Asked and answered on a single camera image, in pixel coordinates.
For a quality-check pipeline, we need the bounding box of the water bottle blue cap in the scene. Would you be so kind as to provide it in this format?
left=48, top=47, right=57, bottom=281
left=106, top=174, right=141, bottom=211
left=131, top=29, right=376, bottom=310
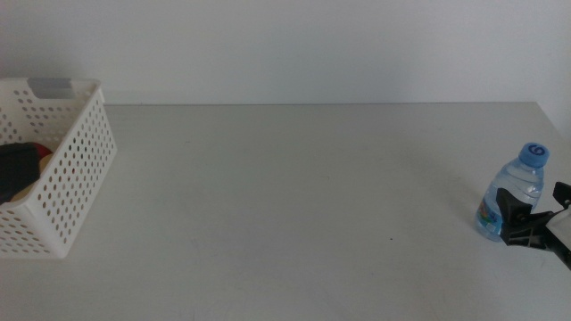
left=474, top=142, right=550, bottom=243

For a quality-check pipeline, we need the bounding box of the white perforated plastic basket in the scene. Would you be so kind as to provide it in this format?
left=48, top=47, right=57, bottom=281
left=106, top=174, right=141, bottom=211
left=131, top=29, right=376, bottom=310
left=0, top=78, right=118, bottom=260

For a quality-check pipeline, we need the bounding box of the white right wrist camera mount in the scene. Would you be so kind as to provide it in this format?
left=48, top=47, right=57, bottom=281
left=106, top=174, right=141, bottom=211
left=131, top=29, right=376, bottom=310
left=544, top=208, right=571, bottom=251

